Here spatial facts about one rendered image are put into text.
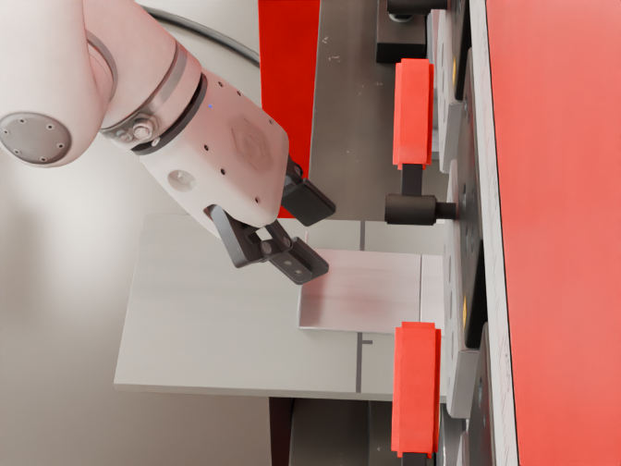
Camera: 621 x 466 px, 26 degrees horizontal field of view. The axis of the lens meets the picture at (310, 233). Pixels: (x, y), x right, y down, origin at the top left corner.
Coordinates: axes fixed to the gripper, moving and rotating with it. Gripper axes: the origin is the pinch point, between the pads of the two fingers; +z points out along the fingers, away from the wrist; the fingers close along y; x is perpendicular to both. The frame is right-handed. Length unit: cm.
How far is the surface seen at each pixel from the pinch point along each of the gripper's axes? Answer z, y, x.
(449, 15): -8.1, 3.8, -19.4
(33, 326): 47, 73, 111
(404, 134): -12.6, -12.6, -19.9
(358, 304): 7.7, -1.3, 0.7
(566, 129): -29, -40, -40
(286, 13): 26, 83, 36
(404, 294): 10.1, 0.1, -2.0
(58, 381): 51, 62, 106
